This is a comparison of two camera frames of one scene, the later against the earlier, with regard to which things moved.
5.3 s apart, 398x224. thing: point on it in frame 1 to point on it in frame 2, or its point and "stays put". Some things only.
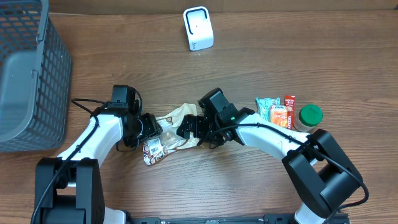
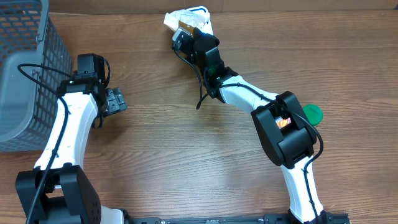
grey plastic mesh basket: [36, 78] stays put
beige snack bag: [157, 148] to [197, 16]
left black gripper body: [150, 126] to [115, 101]
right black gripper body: [203, 127] to [192, 60]
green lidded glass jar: [308, 117] stays put
